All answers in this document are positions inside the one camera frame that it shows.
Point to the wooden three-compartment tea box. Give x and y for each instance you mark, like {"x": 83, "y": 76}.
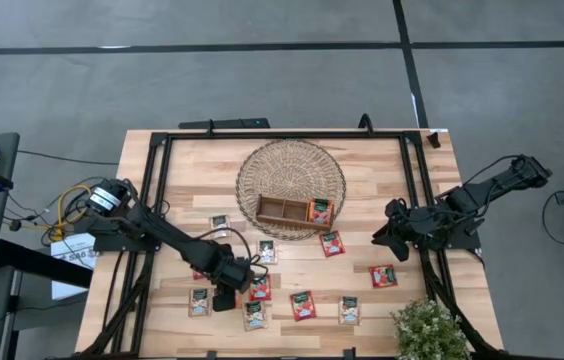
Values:
{"x": 269, "y": 210}

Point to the round woven straw placemat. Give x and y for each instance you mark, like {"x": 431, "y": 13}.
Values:
{"x": 289, "y": 165}

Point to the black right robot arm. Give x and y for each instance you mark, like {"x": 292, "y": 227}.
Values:
{"x": 492, "y": 187}

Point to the black support beam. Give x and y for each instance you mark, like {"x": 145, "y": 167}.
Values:
{"x": 37, "y": 260}

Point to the red strawberry tea packet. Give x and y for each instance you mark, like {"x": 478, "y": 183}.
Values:
{"x": 383, "y": 276}
{"x": 303, "y": 305}
{"x": 261, "y": 290}
{"x": 198, "y": 275}
{"x": 332, "y": 243}

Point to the black clamp hook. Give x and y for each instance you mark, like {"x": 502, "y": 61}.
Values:
{"x": 366, "y": 122}

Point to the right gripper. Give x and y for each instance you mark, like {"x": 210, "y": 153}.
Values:
{"x": 422, "y": 222}

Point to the small dark triangular bracket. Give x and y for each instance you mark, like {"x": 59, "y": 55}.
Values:
{"x": 433, "y": 140}

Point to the green plant in black pot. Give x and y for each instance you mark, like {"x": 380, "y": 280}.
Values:
{"x": 427, "y": 330}

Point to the long black bar device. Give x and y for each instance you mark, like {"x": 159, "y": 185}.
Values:
{"x": 224, "y": 123}

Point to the white printed paper sheet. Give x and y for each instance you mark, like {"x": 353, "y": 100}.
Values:
{"x": 74, "y": 247}

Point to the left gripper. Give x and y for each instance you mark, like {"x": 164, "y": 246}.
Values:
{"x": 236, "y": 275}

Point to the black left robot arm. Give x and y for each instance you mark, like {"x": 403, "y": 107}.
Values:
{"x": 172, "y": 240}

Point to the beige vanilla tea packet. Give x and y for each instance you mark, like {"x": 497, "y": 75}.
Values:
{"x": 349, "y": 310}
{"x": 220, "y": 225}
{"x": 266, "y": 251}
{"x": 199, "y": 302}
{"x": 255, "y": 315}

